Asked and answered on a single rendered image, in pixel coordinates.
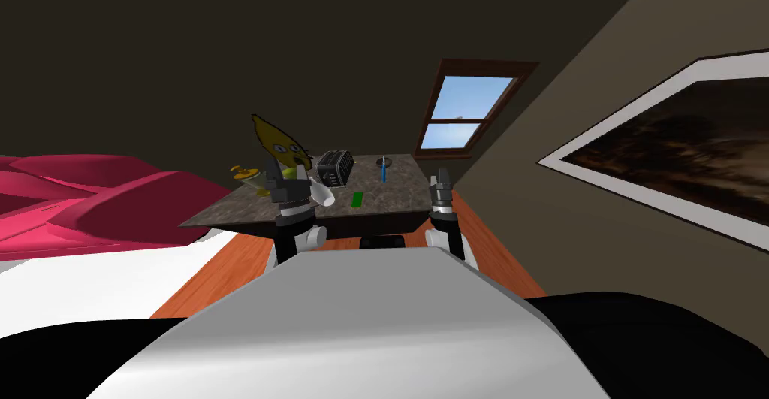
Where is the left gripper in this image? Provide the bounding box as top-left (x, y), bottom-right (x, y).
top-left (265, 156), bottom-right (315, 210)

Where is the dark marbled table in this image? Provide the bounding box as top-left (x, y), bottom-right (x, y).
top-left (178, 153), bottom-right (436, 241)

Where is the bed with red cover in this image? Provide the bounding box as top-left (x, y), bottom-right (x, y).
top-left (0, 153), bottom-right (243, 340)

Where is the white framed dark picture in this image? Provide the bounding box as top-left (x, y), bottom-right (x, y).
top-left (536, 50), bottom-right (769, 253)

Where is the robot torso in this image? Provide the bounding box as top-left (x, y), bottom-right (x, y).
top-left (86, 234), bottom-right (611, 399)

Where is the yellow green funnel shape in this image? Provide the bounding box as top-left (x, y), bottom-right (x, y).
top-left (231, 164), bottom-right (300, 198)

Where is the yellow lemon face figure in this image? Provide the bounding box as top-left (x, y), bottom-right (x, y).
top-left (250, 113), bottom-right (314, 172)

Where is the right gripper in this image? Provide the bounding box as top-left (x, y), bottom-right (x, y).
top-left (428, 167), bottom-right (454, 209)

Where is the brown framed window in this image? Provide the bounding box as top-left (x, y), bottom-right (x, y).
top-left (413, 58), bottom-right (540, 162)

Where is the black ribbed box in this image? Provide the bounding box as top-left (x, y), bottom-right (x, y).
top-left (315, 149), bottom-right (355, 189)

